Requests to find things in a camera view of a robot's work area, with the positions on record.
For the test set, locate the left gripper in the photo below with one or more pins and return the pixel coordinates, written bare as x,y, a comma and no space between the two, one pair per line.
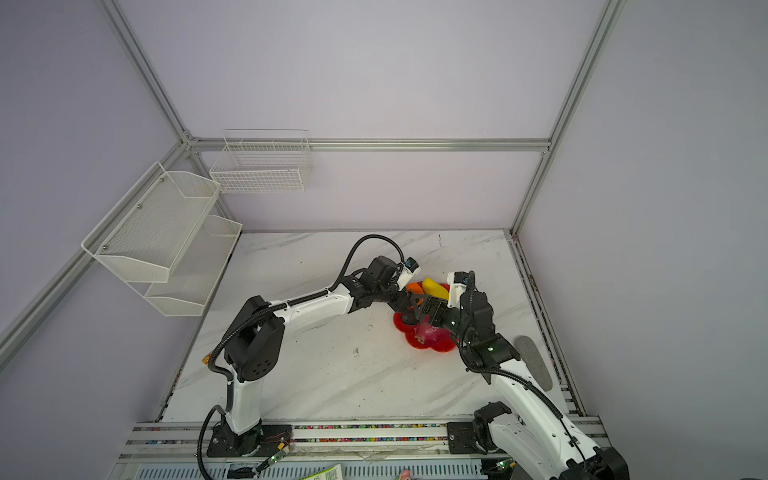
402,302

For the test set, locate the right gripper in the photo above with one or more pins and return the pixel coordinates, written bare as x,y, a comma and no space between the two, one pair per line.
439,305

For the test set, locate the yellow fake fruit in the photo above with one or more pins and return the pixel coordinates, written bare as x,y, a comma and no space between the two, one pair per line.
435,289

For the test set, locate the pink dragon fruit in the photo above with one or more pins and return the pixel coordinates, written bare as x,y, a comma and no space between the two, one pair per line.
435,338

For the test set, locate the orange fake fruit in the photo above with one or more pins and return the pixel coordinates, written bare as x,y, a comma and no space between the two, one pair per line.
415,288

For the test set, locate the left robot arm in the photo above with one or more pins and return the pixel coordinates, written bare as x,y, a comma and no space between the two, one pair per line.
251,345

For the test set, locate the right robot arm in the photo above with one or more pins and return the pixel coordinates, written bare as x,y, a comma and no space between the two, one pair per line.
525,423

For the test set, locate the red flower-shaped fruit bowl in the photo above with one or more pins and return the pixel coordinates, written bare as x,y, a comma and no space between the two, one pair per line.
407,330

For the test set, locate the green white paper packet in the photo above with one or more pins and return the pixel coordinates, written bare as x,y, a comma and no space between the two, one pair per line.
332,473

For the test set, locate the white mesh lower shelf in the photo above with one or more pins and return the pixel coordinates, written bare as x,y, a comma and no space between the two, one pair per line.
192,284

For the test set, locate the white mesh shelf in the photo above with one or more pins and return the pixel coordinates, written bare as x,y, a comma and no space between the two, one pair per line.
192,284
144,237

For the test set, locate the white mesh upper shelf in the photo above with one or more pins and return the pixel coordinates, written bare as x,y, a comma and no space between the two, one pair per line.
144,237

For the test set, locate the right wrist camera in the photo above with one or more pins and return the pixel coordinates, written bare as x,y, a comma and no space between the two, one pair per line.
458,283

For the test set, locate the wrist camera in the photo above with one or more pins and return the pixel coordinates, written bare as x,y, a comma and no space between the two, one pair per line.
458,283
408,269

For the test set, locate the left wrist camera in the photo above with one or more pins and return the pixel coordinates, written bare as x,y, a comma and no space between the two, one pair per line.
408,269

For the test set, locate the white wire basket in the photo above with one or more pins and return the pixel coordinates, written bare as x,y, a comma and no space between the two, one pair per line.
255,161

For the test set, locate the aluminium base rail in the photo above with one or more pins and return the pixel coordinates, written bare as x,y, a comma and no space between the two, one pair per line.
370,450

